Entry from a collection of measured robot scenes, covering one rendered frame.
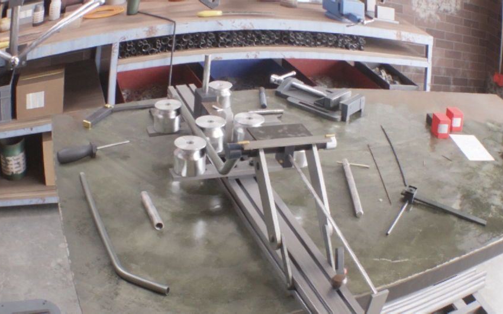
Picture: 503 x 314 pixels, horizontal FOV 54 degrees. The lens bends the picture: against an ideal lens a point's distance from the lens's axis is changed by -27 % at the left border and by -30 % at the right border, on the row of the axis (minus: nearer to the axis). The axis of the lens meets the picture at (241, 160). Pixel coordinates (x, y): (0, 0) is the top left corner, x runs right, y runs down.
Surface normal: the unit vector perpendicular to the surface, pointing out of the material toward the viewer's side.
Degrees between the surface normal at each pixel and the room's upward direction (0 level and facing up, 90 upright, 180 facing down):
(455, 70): 90
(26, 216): 0
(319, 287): 0
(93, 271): 0
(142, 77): 90
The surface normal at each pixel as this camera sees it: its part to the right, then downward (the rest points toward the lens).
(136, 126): 0.06, -0.89
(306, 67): 0.33, 0.44
